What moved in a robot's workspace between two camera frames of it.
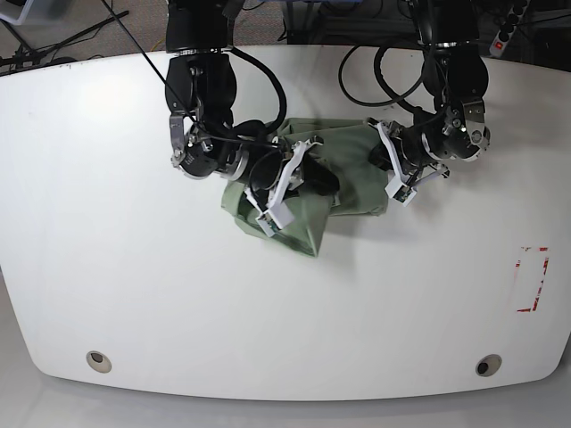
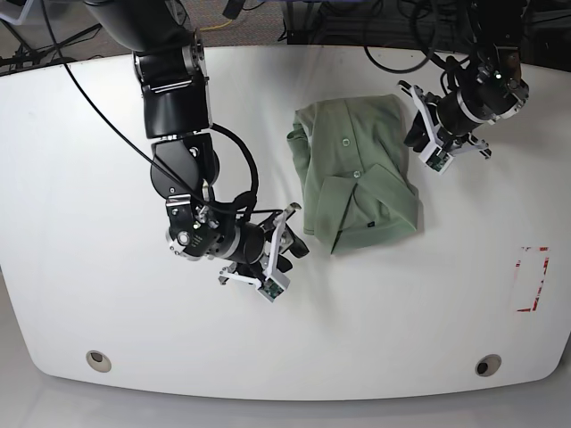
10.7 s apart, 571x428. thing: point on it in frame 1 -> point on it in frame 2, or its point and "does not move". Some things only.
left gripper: [268, 194] -> [255, 252]
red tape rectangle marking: [517, 264] does not move
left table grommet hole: [98, 361] does not move
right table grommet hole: [488, 365] does not move
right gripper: [409, 175] -> [442, 146]
